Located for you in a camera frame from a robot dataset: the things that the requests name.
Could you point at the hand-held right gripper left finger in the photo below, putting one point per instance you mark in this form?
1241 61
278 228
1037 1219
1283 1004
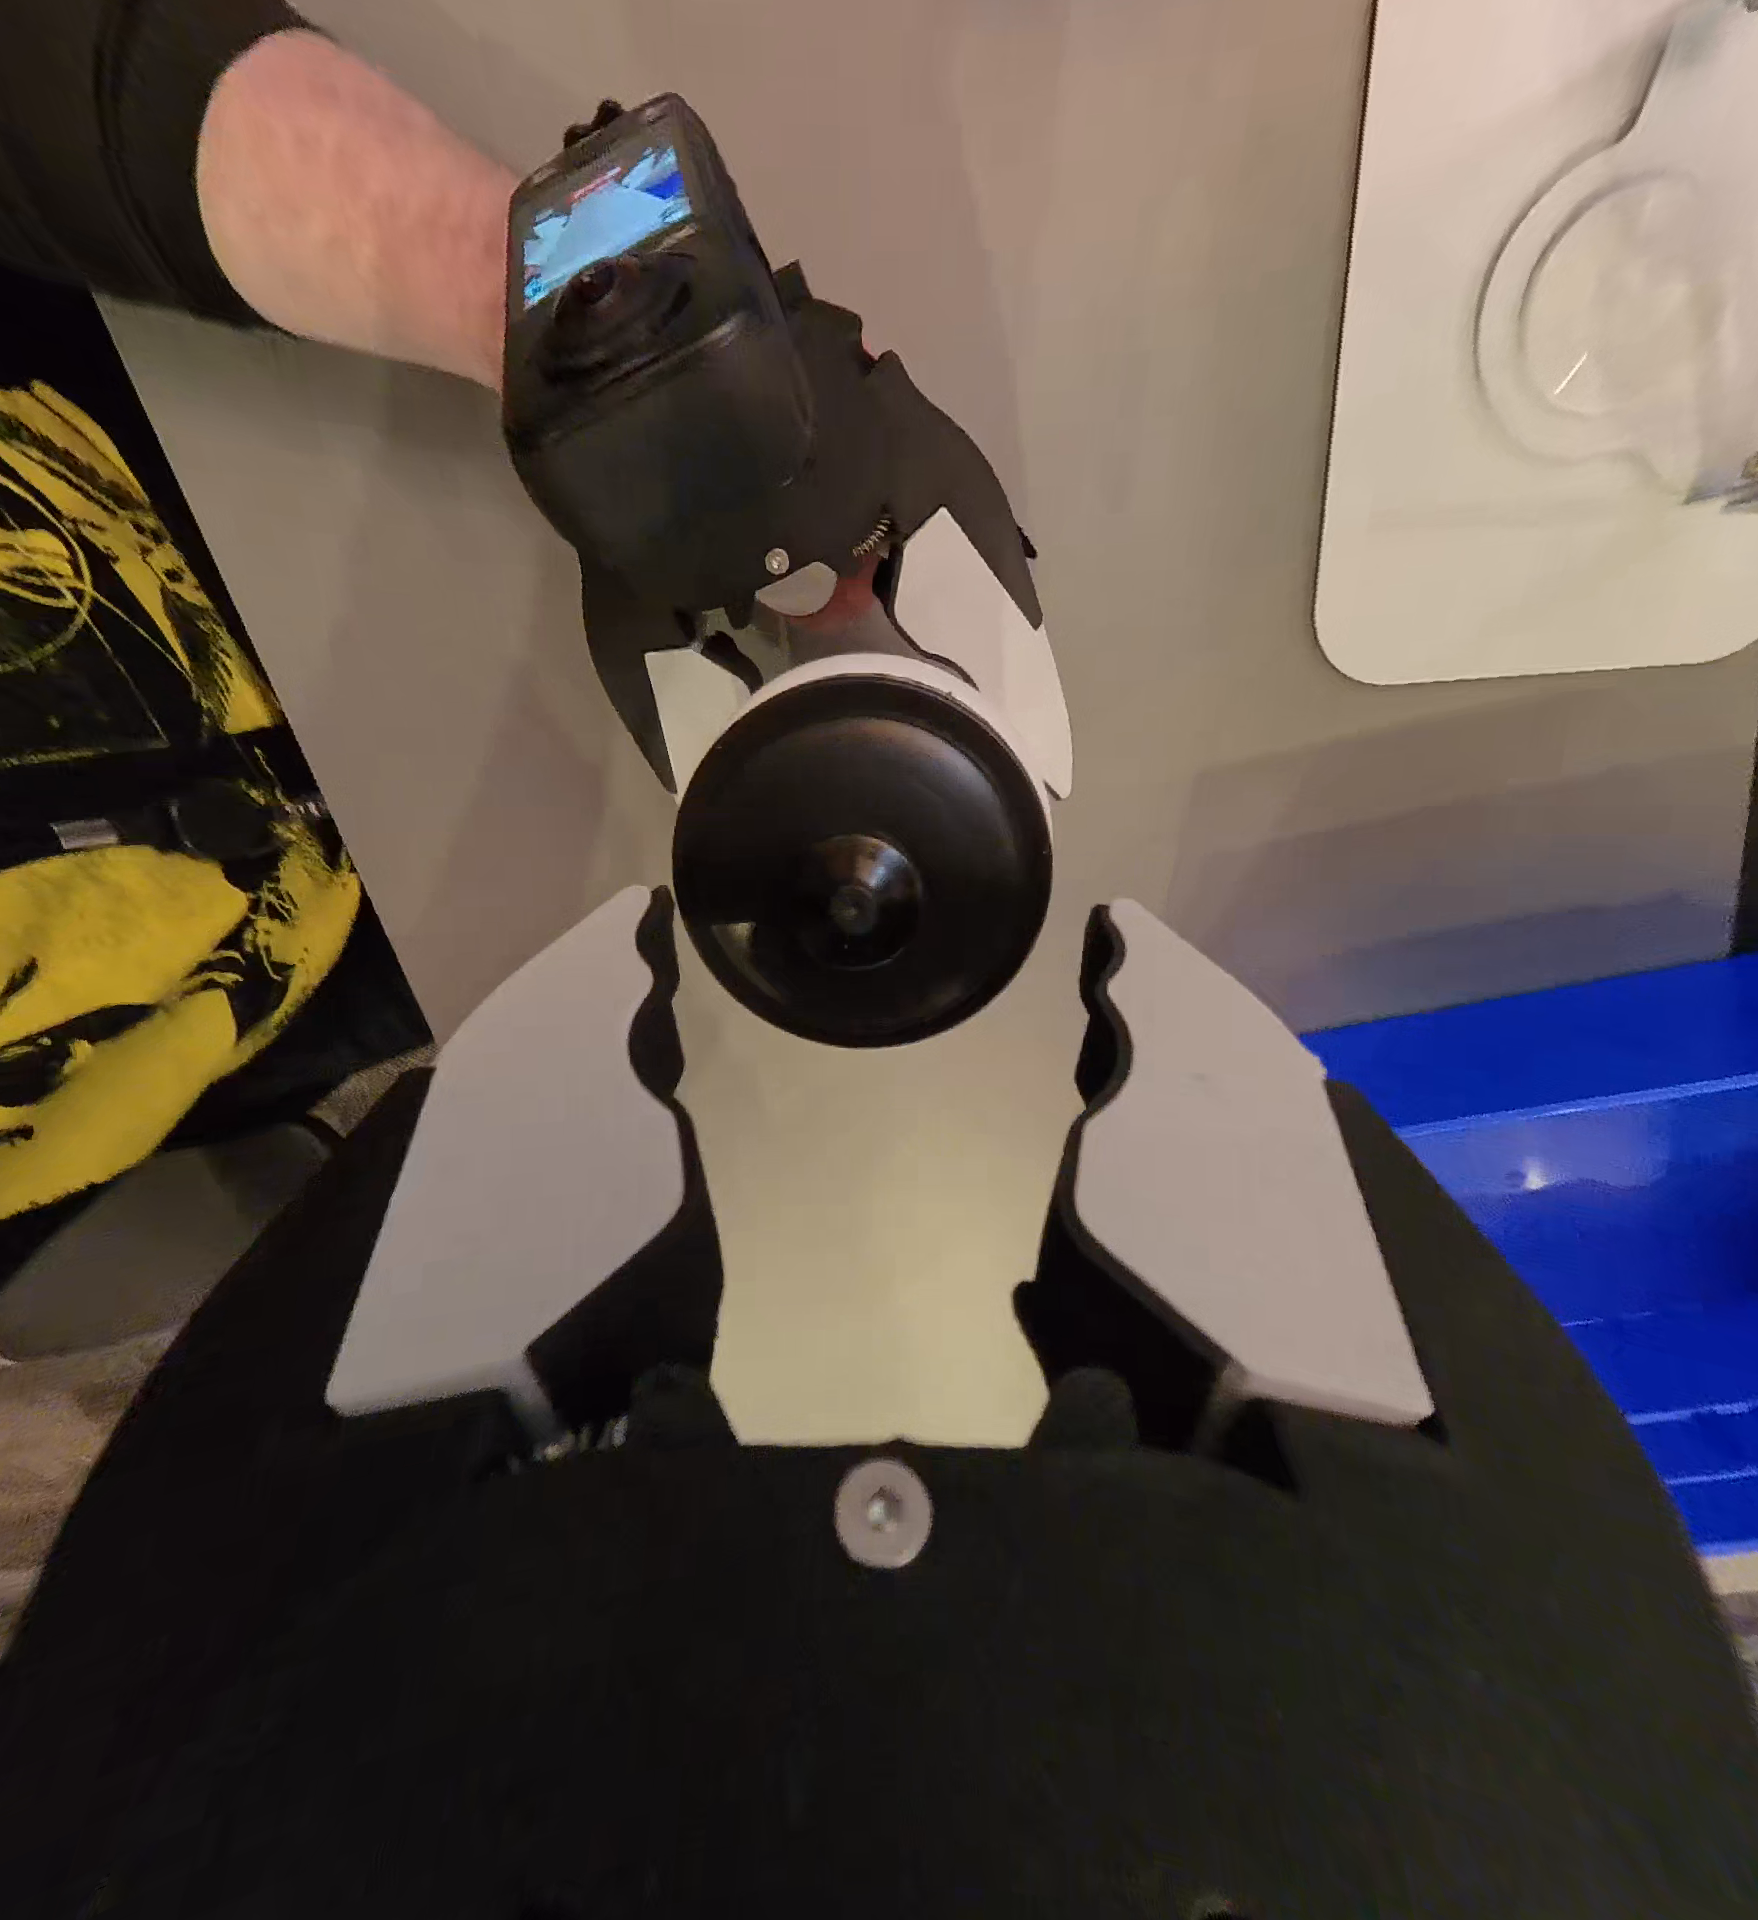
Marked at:
520 1187

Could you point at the grey padded armrest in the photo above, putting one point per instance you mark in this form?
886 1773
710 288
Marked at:
160 1247

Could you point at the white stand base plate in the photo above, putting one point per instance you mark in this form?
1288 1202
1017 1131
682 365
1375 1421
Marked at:
1420 510

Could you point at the person's left forearm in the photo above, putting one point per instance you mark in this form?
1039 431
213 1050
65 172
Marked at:
340 196

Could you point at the clear round stand foot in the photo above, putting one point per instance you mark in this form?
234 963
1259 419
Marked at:
1630 300

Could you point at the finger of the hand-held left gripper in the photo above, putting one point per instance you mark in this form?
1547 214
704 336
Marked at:
701 685
994 646

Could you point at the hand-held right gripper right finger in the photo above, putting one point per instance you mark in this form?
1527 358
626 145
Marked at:
1241 1200

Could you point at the black bottle lid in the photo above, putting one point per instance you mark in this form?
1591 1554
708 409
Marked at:
866 871

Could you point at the black yellow printed shirt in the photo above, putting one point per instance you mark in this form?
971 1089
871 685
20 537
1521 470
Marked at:
99 961

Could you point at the blue plastic bin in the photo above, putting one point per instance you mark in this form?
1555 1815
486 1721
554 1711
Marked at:
1630 1200

